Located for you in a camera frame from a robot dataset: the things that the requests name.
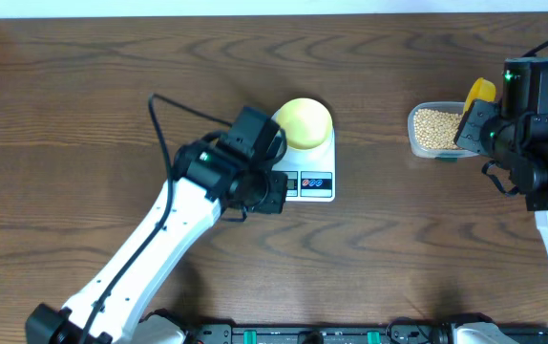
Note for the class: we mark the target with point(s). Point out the white digital kitchen scale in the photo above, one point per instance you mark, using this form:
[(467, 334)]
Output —
[(312, 172)]

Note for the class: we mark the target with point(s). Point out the soybeans pile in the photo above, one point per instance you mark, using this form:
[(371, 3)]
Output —
[(435, 129)]

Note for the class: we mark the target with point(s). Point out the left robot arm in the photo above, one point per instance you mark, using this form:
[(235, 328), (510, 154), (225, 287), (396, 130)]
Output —
[(221, 170)]

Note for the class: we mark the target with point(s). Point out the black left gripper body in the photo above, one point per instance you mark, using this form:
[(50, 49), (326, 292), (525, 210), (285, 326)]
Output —
[(250, 170)]

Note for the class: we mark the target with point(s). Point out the clear plastic container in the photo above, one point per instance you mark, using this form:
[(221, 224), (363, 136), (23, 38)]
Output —
[(421, 152)]

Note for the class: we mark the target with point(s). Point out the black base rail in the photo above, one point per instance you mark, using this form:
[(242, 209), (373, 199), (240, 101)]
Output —
[(160, 327)]

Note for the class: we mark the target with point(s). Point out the pale yellow bowl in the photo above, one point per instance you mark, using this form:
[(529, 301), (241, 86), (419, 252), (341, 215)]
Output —
[(306, 121)]

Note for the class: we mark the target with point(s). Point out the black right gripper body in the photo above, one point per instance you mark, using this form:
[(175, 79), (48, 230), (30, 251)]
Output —
[(480, 132)]

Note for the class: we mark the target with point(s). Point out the yellow measuring scoop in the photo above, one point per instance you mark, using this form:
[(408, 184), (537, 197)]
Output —
[(482, 89)]

